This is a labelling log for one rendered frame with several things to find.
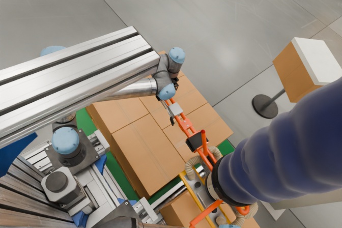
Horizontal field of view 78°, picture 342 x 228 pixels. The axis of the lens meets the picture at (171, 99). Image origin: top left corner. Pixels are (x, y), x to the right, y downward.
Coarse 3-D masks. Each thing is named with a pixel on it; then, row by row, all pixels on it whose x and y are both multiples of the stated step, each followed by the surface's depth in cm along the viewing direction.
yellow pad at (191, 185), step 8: (192, 168) 118; (184, 176) 114; (200, 176) 116; (184, 184) 114; (192, 184) 113; (200, 184) 111; (192, 192) 111; (200, 200) 109; (200, 208) 108; (216, 208) 107; (208, 216) 107; (216, 216) 107; (224, 216) 108; (216, 224) 105
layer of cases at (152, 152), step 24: (192, 96) 221; (96, 120) 215; (120, 120) 190; (144, 120) 195; (168, 120) 200; (192, 120) 206; (216, 120) 212; (120, 144) 179; (144, 144) 183; (168, 144) 188; (216, 144) 198; (144, 168) 173; (168, 168) 177; (144, 192) 175
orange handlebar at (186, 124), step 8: (168, 104) 122; (176, 120) 118; (184, 120) 118; (184, 128) 115; (192, 128) 117; (200, 152) 111; (208, 152) 112; (208, 160) 109; (216, 160) 110; (216, 200) 101; (208, 208) 97; (240, 208) 100; (248, 208) 101; (200, 216) 95; (192, 224) 92
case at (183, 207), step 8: (184, 192) 145; (176, 200) 128; (184, 200) 129; (192, 200) 130; (168, 208) 133; (176, 208) 125; (184, 208) 126; (192, 208) 127; (224, 208) 131; (168, 216) 142; (176, 216) 126; (184, 216) 124; (192, 216) 125; (232, 216) 130; (168, 224) 151; (176, 224) 133; (184, 224) 122; (200, 224) 124; (208, 224) 125; (248, 224) 130; (256, 224) 131
